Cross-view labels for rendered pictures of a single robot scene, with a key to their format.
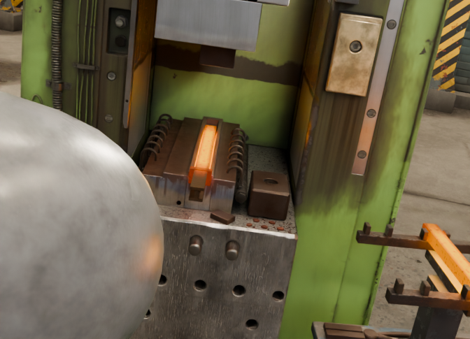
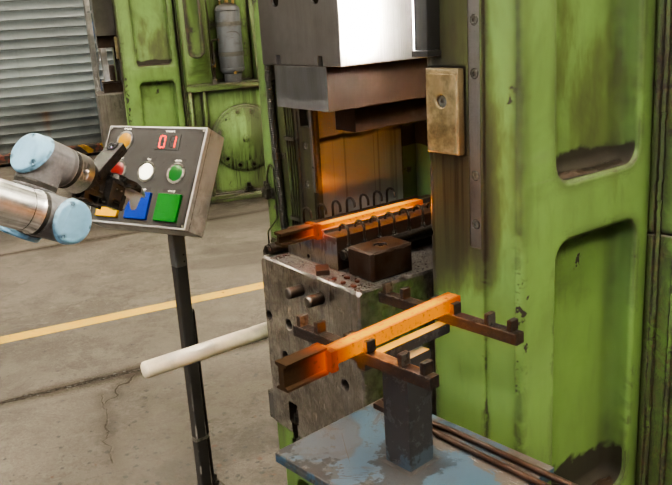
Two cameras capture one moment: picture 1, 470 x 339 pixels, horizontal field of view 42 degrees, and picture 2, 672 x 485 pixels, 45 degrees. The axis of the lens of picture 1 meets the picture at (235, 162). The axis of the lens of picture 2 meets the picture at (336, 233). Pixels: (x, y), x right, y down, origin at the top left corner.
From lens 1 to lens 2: 1.42 m
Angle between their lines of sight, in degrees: 52
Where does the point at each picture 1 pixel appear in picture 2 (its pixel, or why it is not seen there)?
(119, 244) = not seen: outside the picture
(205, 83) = not seen: hidden behind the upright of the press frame
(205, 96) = not seen: hidden behind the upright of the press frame
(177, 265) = (294, 311)
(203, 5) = (296, 74)
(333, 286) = (478, 386)
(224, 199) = (332, 255)
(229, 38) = (313, 101)
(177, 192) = (306, 246)
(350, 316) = (502, 431)
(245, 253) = (329, 306)
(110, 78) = (304, 148)
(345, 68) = (437, 125)
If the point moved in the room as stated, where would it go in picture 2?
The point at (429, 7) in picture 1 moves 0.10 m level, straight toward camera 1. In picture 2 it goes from (505, 49) to (457, 53)
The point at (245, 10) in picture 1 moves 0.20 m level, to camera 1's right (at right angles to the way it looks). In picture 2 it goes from (317, 74) to (376, 78)
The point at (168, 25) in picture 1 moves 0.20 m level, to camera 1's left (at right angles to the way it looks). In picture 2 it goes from (282, 95) to (239, 90)
